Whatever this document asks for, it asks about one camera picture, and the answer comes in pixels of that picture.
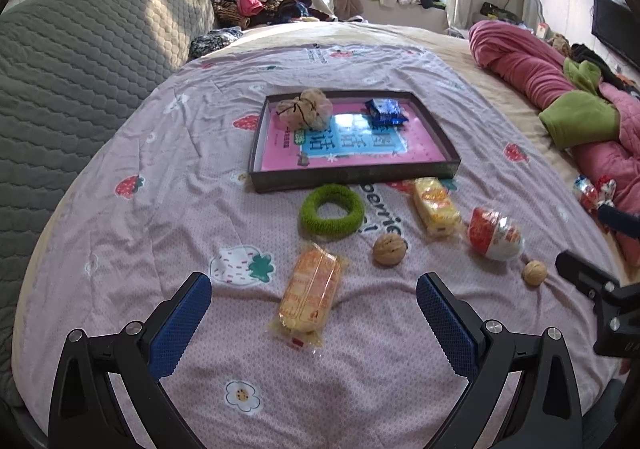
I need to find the grey quilted headboard cover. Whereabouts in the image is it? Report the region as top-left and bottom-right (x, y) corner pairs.
(0, 0), (216, 405)

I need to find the white wire frame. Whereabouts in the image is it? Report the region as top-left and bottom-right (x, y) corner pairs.
(510, 0), (543, 24)

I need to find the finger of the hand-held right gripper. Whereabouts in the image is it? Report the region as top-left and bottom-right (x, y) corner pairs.
(597, 204), (640, 236)
(555, 250), (640, 317)

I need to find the small walnut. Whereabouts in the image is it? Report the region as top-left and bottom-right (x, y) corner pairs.
(522, 260), (548, 287)

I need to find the green fleece cloth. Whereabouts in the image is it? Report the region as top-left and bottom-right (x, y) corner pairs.
(539, 59), (621, 150)

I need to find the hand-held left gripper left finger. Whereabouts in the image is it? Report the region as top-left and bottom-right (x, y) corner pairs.
(47, 271), (213, 449)

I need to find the pink quilted cloth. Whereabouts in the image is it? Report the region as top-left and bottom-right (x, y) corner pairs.
(467, 20), (640, 260)

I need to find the red white shiny wrapper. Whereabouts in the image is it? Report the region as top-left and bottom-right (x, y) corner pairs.
(572, 174), (618, 214)

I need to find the small yellow snack packet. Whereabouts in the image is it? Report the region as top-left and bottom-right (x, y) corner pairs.
(412, 177), (463, 238)

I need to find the beige mesh scrunchie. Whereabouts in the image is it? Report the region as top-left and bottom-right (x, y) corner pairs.
(276, 89), (332, 128)

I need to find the large yellow snack packet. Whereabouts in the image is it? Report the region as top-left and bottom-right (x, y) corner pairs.
(270, 243), (351, 352)

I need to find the dark shallow cardboard box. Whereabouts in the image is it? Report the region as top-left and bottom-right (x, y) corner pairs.
(246, 90), (462, 194)

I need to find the red white egg-shaped packet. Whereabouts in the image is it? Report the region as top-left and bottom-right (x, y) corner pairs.
(467, 207), (526, 263)

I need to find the dark patterned cloth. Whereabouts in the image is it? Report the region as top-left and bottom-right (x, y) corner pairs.
(189, 27), (244, 62)

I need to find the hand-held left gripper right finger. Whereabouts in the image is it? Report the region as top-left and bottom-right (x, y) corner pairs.
(416, 271), (586, 449)

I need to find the black flat television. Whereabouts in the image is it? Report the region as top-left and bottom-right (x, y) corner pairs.
(591, 0), (640, 72)

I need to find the black yellow bag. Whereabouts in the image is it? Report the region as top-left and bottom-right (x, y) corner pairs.
(480, 2), (521, 22)

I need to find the large walnut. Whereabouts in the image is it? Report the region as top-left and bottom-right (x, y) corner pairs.
(372, 235), (408, 267)

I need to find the blue snack packet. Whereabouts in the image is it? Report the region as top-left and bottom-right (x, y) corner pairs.
(364, 98), (408, 127)

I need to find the dark clothes heap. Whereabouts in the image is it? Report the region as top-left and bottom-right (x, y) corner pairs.
(570, 44), (626, 80)

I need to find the green fuzzy scrunchie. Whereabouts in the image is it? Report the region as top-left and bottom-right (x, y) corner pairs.
(299, 184), (363, 237)

